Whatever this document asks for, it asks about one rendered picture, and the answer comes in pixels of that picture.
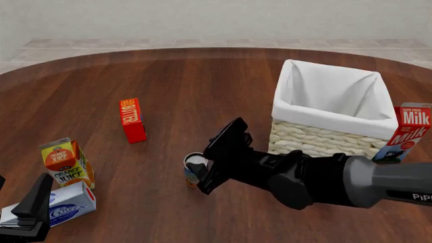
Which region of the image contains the blue and white cream cheese box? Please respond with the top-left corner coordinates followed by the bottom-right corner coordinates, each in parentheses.
top-left (46, 180), bottom-right (97, 228)

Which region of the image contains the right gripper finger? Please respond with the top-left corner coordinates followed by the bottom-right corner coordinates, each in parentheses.
top-left (186, 161), bottom-right (210, 184)

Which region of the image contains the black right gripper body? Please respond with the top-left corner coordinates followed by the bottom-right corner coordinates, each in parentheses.
top-left (196, 146), bottom-right (254, 196)

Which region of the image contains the black and grey left gripper body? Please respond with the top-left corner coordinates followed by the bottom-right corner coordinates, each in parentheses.
top-left (0, 202), bottom-right (52, 242)

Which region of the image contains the red butter box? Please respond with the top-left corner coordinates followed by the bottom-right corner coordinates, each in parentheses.
top-left (118, 97), bottom-right (149, 145)

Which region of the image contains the orange juice carton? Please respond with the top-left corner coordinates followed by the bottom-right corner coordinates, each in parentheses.
top-left (38, 137), bottom-right (96, 191)

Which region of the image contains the red and white milk carton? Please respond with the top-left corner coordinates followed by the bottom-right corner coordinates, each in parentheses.
top-left (371, 101), bottom-right (432, 163)

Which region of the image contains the alphabet soup can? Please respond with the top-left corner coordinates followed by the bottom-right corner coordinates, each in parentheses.
top-left (183, 151), bottom-right (210, 189)

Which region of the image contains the wicker basket with white liner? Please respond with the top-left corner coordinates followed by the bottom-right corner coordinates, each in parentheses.
top-left (269, 59), bottom-right (400, 161)

